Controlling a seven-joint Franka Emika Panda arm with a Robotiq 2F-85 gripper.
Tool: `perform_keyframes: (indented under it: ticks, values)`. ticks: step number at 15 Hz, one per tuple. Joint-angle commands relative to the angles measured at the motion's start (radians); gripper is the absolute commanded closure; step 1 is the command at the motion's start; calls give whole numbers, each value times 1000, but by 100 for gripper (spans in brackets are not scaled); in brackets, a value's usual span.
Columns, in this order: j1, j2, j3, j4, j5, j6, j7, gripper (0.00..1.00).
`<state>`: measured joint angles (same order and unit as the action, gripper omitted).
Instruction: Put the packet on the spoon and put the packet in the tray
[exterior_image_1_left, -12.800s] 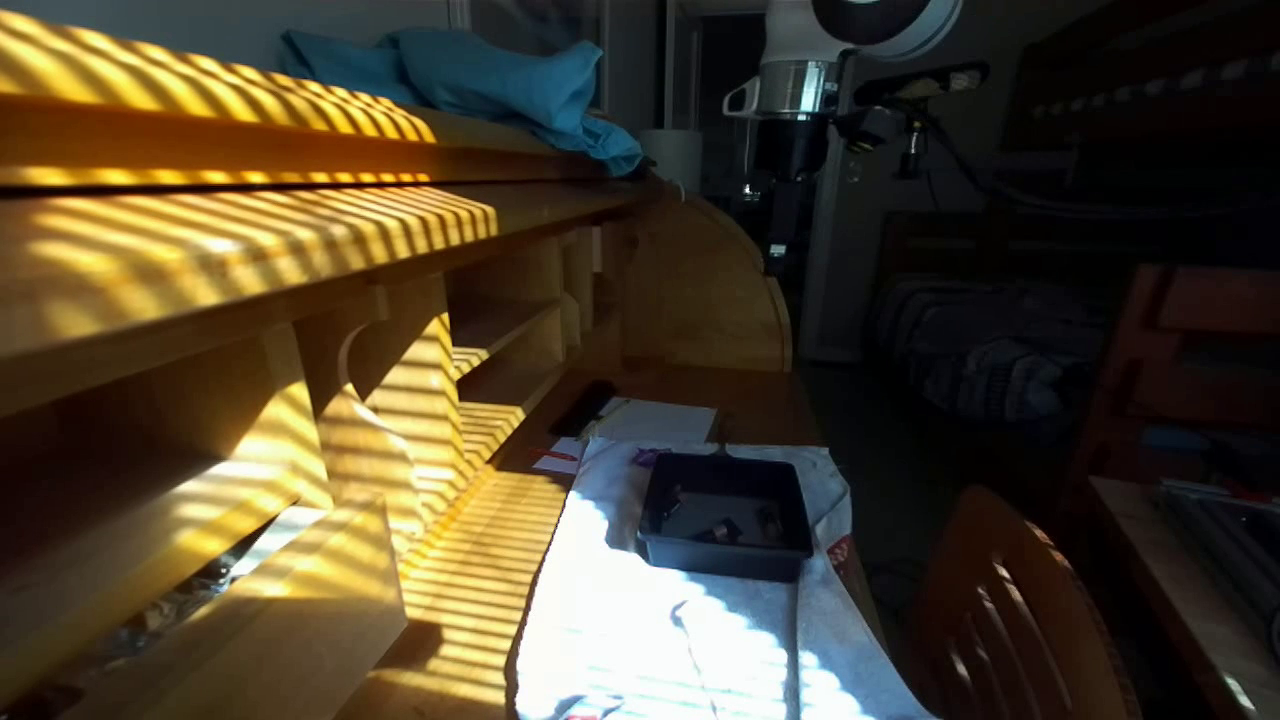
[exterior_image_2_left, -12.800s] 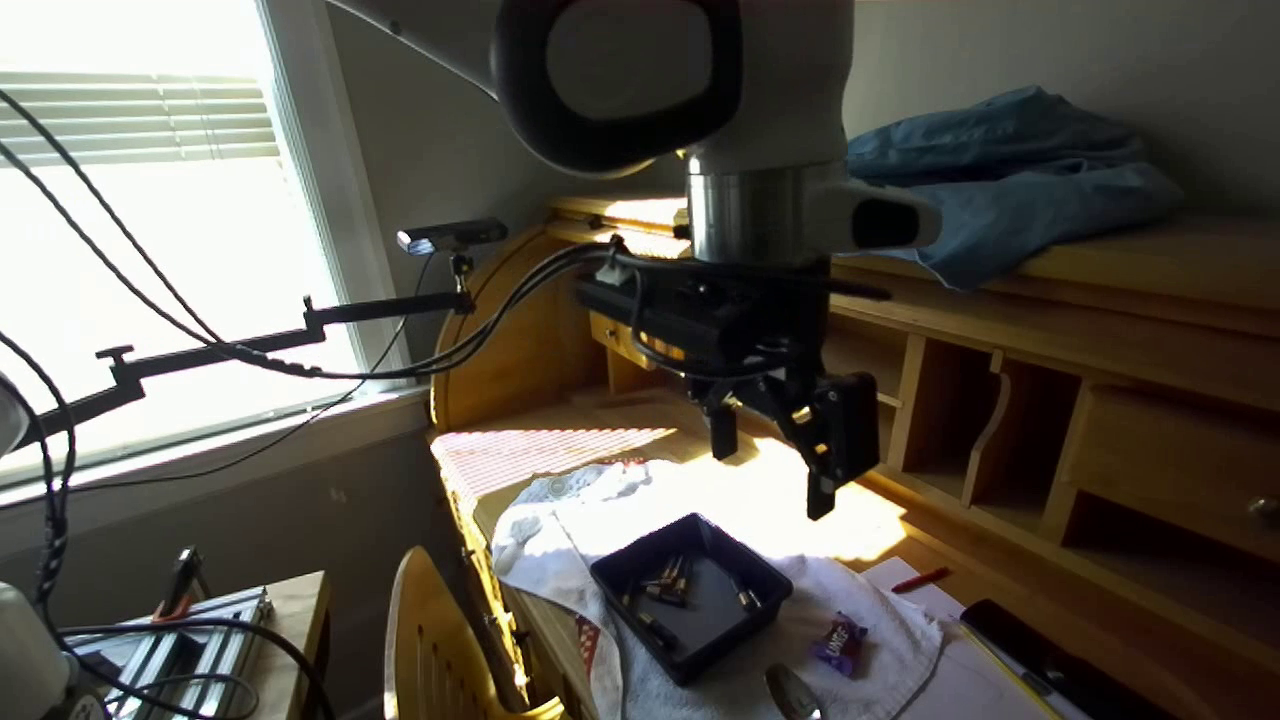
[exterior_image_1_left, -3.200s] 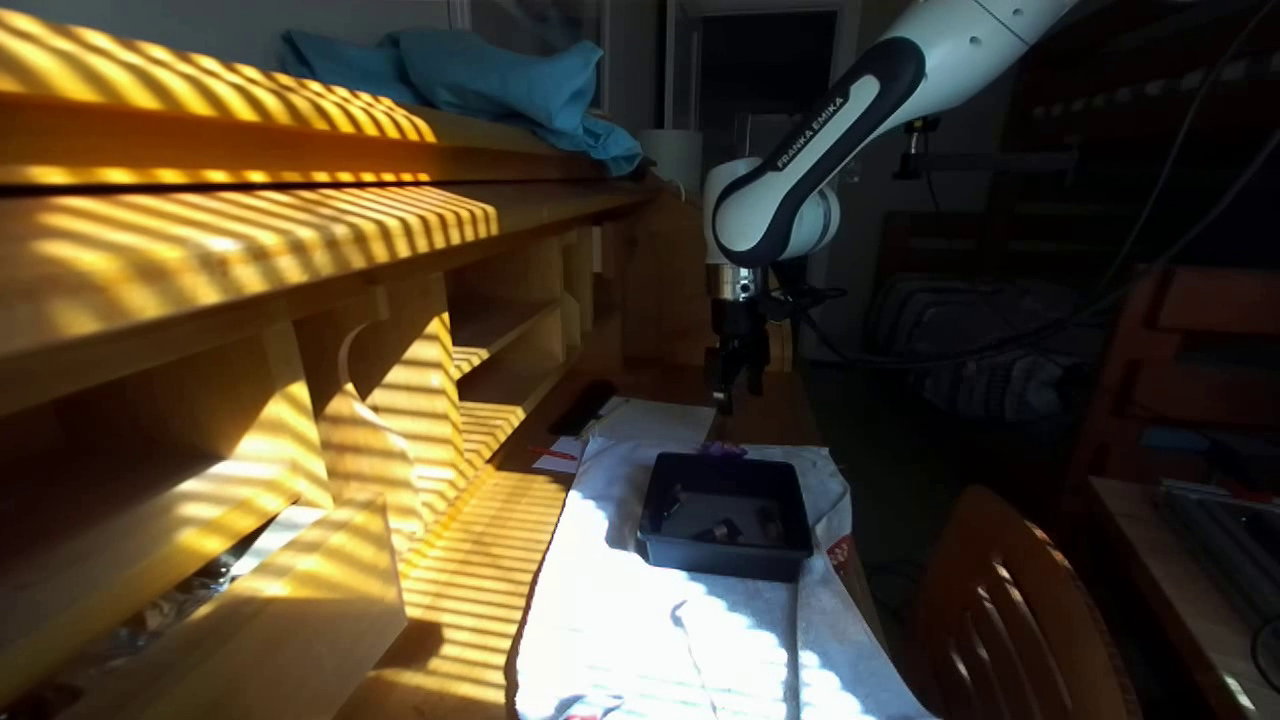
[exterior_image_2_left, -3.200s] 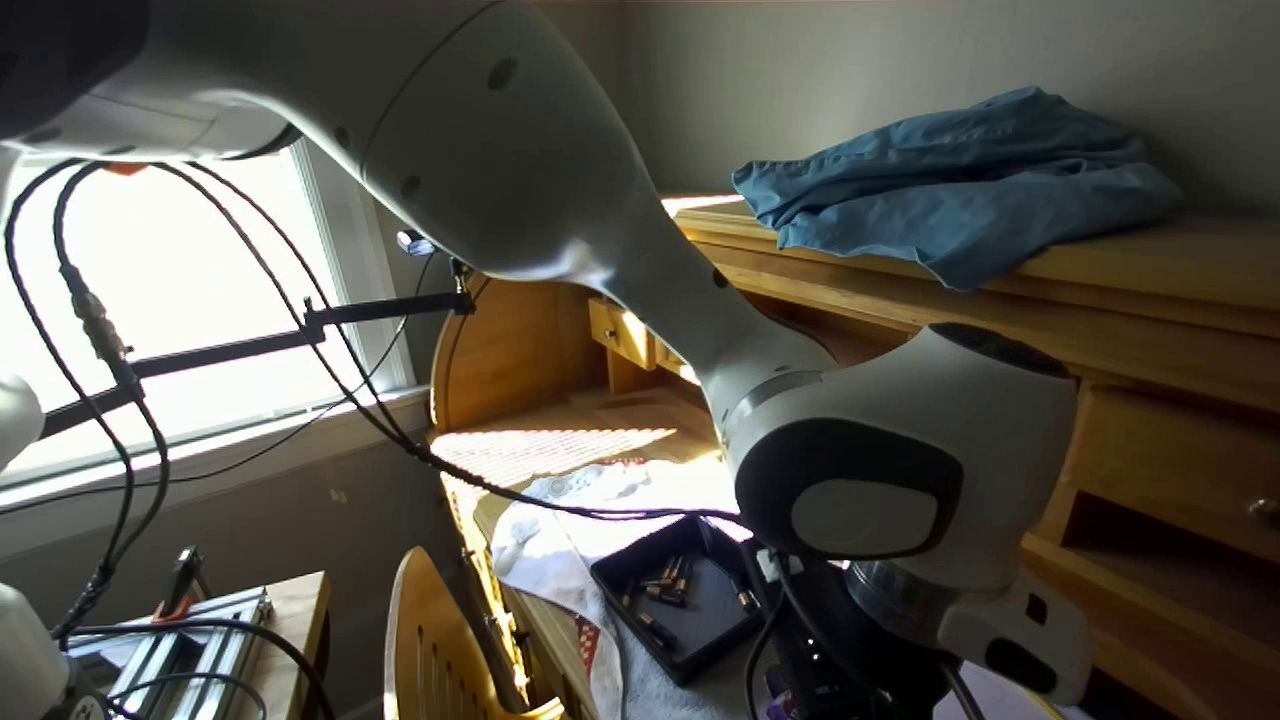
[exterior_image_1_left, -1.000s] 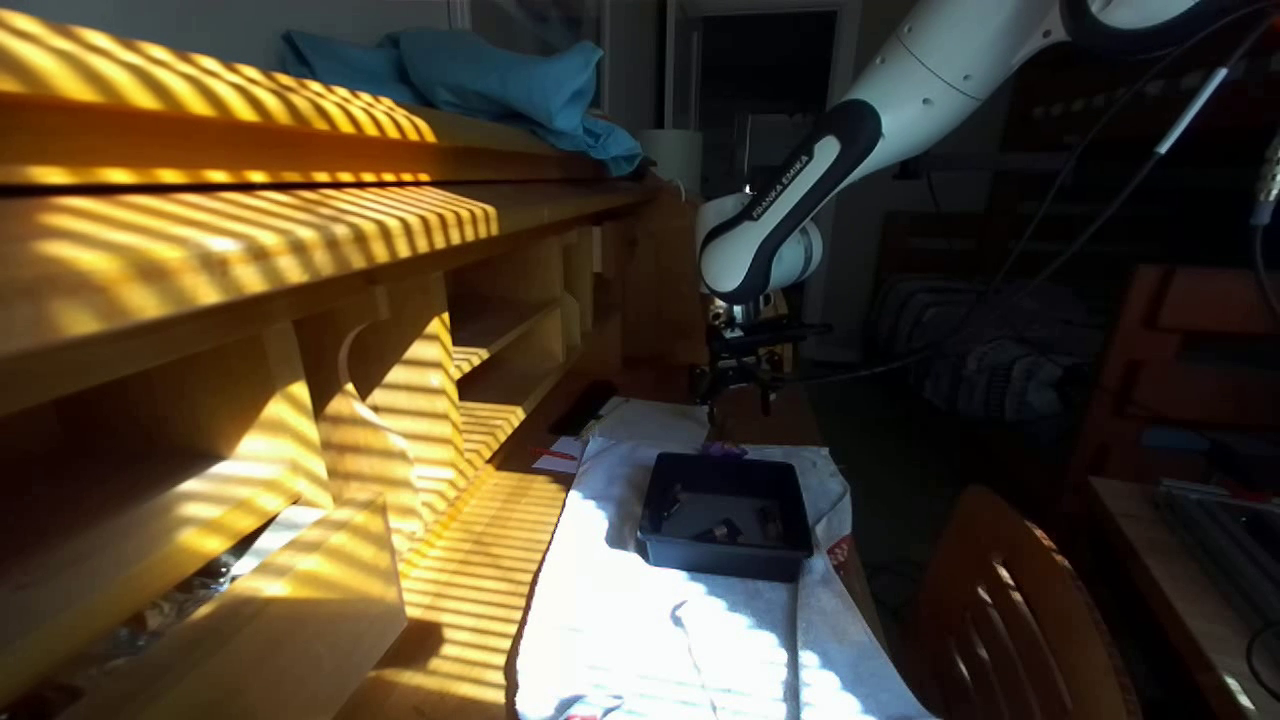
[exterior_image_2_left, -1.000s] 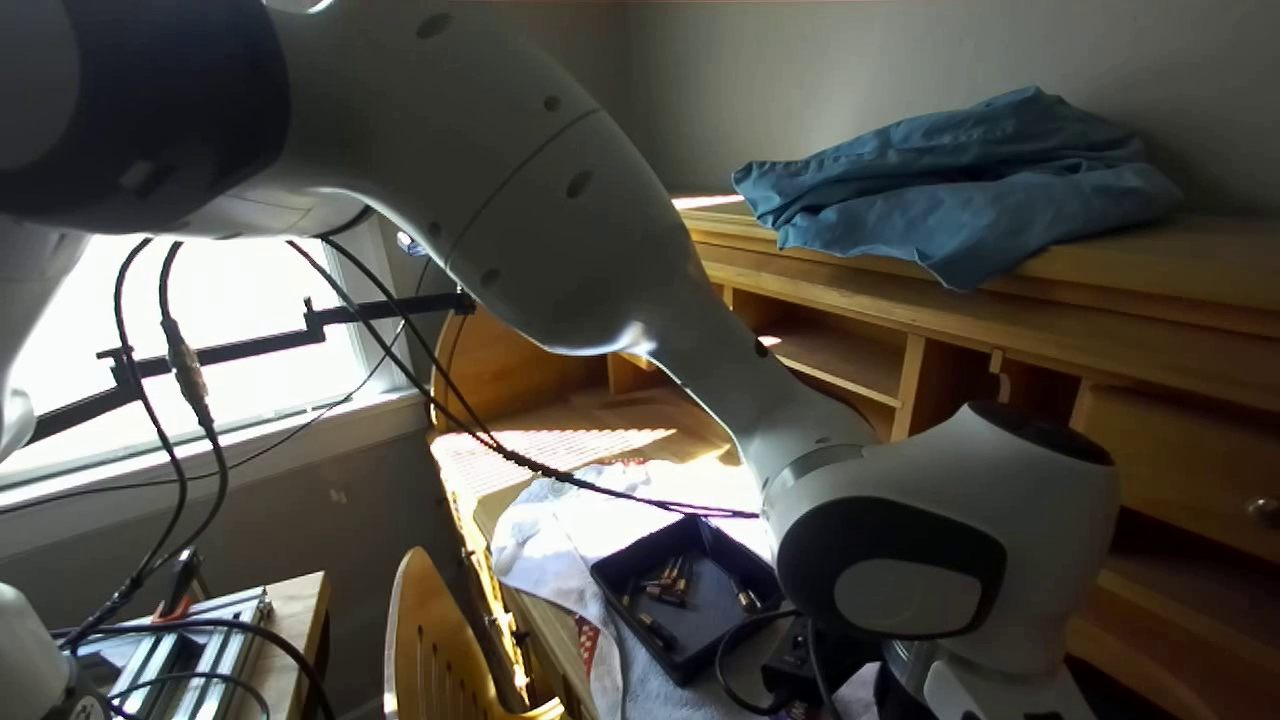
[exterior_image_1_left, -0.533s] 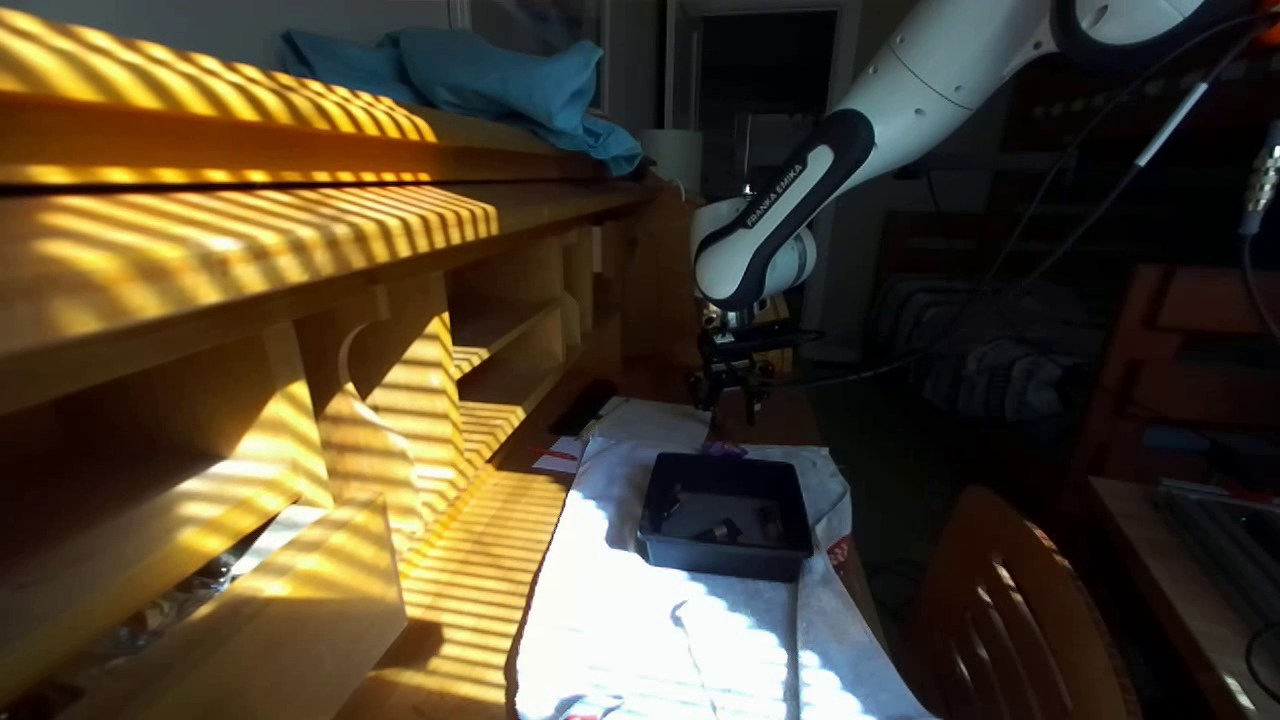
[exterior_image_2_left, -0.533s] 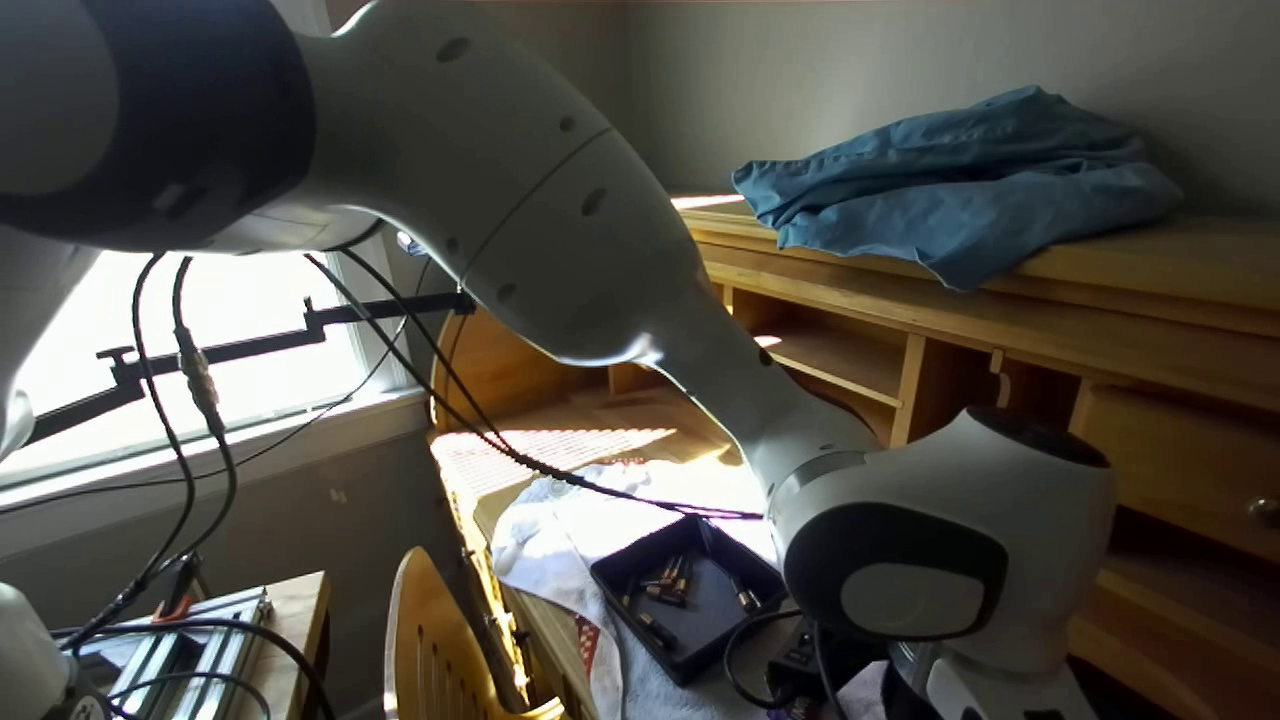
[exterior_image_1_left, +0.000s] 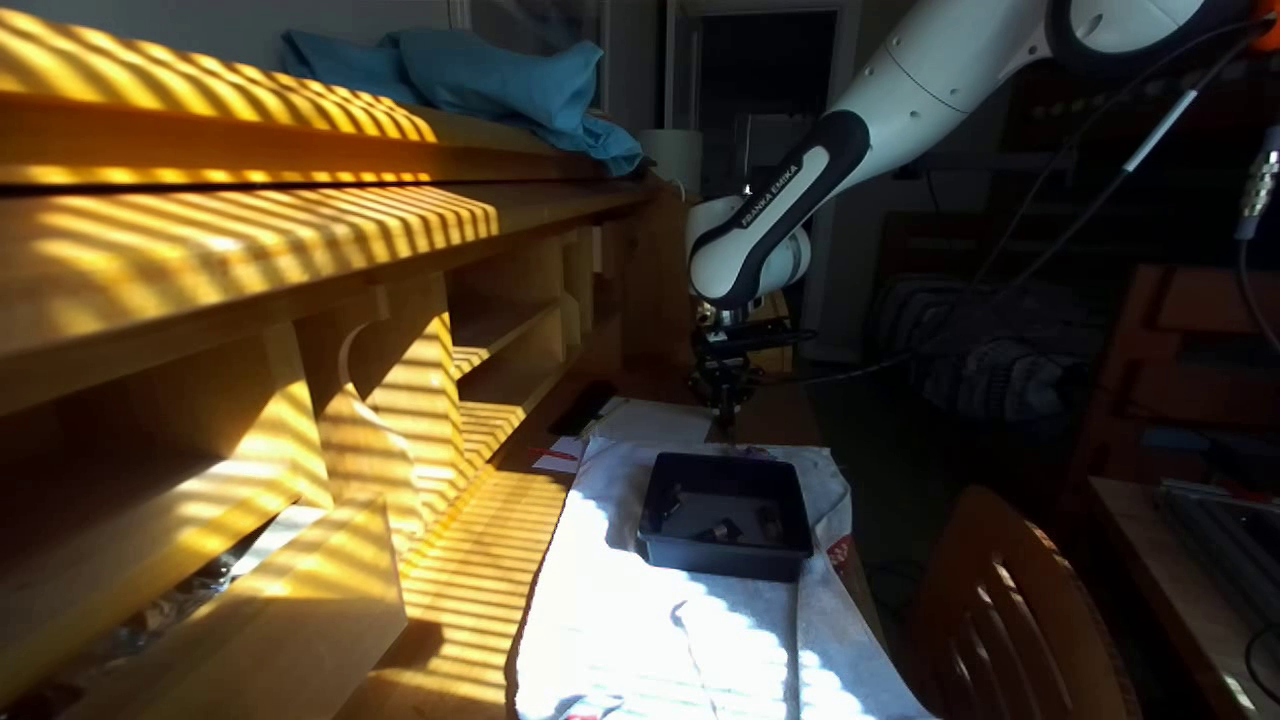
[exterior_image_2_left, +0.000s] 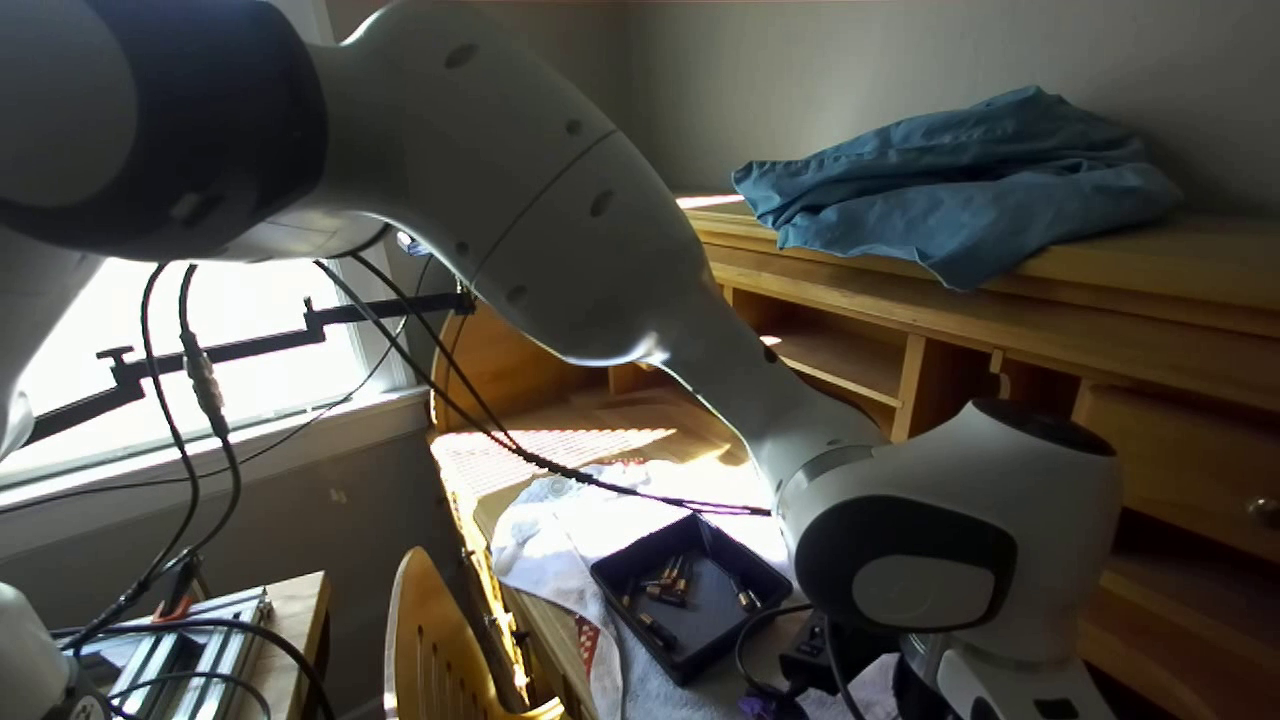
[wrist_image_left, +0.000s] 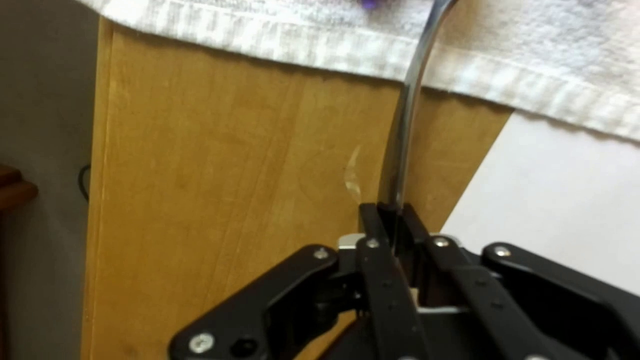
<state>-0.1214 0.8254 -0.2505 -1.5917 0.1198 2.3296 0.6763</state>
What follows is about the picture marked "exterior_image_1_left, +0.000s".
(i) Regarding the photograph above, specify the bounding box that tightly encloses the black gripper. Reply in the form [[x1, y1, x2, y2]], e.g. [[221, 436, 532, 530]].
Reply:
[[687, 300, 793, 441]]

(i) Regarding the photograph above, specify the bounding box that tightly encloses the black plastic tray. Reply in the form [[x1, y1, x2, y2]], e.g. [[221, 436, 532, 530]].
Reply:
[[627, 446, 822, 585]]

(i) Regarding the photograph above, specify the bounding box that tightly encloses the white paper sheet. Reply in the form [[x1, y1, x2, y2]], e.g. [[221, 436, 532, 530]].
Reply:
[[585, 392, 724, 455]]

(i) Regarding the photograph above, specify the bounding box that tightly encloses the small printed paper scrap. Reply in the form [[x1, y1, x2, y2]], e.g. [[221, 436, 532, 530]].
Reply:
[[532, 436, 594, 482]]

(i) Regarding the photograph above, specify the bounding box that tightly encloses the white towel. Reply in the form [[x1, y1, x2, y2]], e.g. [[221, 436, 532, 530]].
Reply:
[[512, 436, 935, 720]]

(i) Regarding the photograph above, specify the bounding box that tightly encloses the striped couch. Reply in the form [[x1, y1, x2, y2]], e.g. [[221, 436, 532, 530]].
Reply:
[[873, 271, 1123, 432]]

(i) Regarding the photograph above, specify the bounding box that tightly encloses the blue cloth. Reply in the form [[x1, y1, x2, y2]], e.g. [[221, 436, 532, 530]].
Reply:
[[281, 26, 653, 178]]

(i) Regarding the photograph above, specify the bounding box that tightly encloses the wooden side table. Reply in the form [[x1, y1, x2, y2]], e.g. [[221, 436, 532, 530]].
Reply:
[[1084, 472, 1280, 720]]

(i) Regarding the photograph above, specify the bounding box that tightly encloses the orange wooden chair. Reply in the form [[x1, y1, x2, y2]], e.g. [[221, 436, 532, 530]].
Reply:
[[1072, 258, 1280, 492]]

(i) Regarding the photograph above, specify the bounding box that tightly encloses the dark shelf unit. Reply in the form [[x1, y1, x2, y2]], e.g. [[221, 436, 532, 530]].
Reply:
[[992, 35, 1280, 271]]

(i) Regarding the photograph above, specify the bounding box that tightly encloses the grey flat electronic device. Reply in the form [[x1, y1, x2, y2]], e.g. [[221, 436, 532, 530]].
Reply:
[[1155, 476, 1280, 633]]

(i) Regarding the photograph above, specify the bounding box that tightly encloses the wooden desk hutch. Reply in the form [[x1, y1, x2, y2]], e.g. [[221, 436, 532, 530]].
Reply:
[[0, 4, 795, 720]]

